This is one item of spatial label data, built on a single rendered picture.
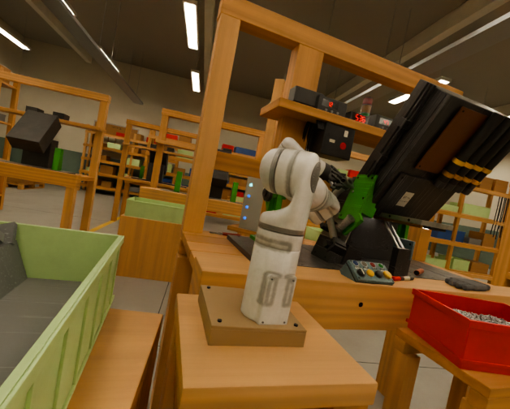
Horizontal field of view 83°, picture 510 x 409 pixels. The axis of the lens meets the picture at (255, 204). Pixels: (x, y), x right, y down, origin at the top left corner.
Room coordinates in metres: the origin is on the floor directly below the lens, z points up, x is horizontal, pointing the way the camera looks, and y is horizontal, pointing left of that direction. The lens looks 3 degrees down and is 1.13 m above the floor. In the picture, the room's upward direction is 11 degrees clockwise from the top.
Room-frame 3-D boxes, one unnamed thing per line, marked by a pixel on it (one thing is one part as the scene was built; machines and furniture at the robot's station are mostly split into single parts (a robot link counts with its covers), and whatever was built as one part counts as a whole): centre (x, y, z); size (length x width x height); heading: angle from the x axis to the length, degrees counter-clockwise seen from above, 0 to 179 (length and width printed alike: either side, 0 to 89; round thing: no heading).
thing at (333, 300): (1.03, -0.58, 0.82); 1.50 x 0.14 x 0.15; 110
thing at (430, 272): (1.30, -0.49, 0.89); 1.10 x 0.42 x 0.02; 110
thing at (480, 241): (6.09, -4.05, 1.14); 2.45 x 0.55 x 2.28; 101
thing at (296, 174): (0.57, -0.06, 1.13); 0.09 x 0.09 x 0.17; 66
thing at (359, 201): (1.21, -0.44, 1.17); 0.13 x 0.12 x 0.20; 110
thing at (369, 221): (1.46, -0.55, 1.07); 0.30 x 0.18 x 0.34; 110
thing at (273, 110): (1.54, -0.40, 1.52); 0.90 x 0.25 x 0.04; 110
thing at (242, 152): (8.06, 1.61, 1.12); 3.01 x 0.54 x 2.24; 101
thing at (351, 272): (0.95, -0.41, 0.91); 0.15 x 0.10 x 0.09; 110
